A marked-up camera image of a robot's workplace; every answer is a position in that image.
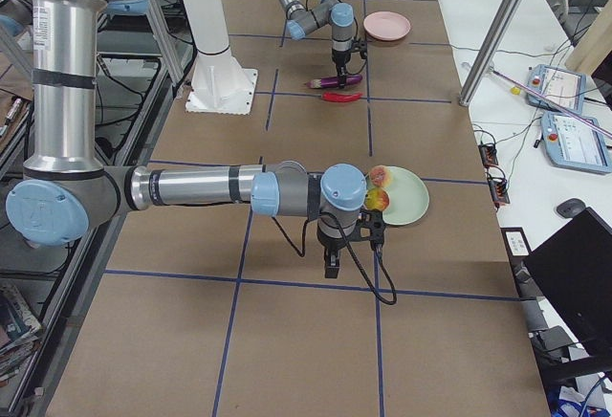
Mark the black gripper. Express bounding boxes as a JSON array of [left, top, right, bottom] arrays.
[[317, 209, 384, 278], [332, 39, 367, 89]]

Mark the purple eggplant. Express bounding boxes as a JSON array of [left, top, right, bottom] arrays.
[[305, 74, 362, 89]]

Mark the red chili pepper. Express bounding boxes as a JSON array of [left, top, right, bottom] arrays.
[[319, 92, 362, 103]]

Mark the yellow-red pomegranate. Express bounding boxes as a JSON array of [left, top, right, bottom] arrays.
[[364, 187, 390, 211]]

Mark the green-pink peach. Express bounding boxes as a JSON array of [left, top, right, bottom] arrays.
[[368, 165, 393, 188]]

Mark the pink plate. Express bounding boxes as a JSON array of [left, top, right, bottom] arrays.
[[363, 11, 411, 41]]

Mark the green plate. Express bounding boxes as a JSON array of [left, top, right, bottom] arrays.
[[366, 165, 429, 226]]

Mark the teach pendant upper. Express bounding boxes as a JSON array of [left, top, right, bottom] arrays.
[[527, 64, 586, 115]]

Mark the teach pendant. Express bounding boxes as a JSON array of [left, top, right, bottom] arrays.
[[527, 64, 586, 115], [541, 111, 611, 174]]

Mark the teach pendant lower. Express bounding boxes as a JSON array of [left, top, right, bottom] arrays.
[[541, 111, 611, 174]]

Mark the computer mouse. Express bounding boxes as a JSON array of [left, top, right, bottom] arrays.
[[556, 198, 586, 218]]

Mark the black laptop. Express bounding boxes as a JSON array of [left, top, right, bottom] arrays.
[[524, 208, 611, 355]]

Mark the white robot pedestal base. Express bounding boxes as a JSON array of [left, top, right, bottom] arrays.
[[183, 0, 258, 115]]

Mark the aluminium frame post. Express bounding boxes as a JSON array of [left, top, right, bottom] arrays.
[[458, 0, 522, 107]]

